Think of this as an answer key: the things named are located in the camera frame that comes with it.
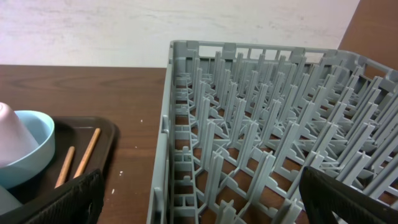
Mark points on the dark brown serving tray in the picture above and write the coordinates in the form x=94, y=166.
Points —
x=75, y=131

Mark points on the white cup in bowl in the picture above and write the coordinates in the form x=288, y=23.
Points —
x=16, y=139

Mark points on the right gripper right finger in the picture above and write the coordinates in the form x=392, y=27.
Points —
x=324, y=197

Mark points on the light blue cup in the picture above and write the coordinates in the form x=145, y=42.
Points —
x=7, y=201

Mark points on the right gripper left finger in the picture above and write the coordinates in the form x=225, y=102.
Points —
x=79, y=200

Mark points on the left wooden chopstick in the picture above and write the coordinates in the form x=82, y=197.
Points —
x=66, y=166

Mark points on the light blue bowl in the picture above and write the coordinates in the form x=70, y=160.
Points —
x=42, y=128

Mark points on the grey dishwasher rack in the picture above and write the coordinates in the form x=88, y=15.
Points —
x=239, y=122

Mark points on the wooden chopstick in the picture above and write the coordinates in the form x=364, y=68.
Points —
x=66, y=166
x=87, y=154

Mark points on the right wooden chopstick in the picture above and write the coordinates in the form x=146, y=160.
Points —
x=87, y=154

